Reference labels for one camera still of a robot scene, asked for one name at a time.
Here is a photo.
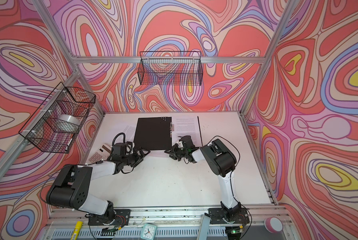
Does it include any black wire basket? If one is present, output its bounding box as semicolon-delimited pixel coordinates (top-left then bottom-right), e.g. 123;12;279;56
19;83;96;154
138;51;203;86

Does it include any small teal clock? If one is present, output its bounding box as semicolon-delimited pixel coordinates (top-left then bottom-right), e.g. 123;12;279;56
141;224;158;240

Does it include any red folder with black interior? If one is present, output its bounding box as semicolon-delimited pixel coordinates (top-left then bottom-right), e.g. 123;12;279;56
133;116;204;151

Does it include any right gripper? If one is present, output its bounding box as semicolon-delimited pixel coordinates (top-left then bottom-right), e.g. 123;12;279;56
164;143;189;161

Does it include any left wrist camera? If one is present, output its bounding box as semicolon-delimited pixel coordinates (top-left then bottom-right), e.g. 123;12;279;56
110;142;133;159

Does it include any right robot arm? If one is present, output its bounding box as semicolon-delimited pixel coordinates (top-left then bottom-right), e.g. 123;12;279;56
164;136;242;222

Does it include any black wire basket left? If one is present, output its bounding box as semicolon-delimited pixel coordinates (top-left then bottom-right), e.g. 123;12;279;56
19;83;96;154

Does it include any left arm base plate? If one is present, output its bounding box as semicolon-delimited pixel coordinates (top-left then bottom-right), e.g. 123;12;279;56
85;209;131;227

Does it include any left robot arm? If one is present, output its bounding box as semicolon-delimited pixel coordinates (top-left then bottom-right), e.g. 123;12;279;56
45;147;151;225

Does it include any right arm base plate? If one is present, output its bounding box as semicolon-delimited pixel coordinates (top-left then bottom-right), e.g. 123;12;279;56
205;208;250;226

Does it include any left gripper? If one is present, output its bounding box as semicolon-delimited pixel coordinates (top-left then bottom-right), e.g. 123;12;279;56
120;147;150;168

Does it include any black wire basket back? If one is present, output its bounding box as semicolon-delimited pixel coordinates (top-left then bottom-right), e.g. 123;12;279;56
138;51;203;86

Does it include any white calculator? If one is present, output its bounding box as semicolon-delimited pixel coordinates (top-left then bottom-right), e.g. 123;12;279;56
87;144;111;164

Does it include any printed paper sheet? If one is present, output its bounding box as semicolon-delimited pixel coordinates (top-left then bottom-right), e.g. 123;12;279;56
172;115;203;147
121;125;136;142

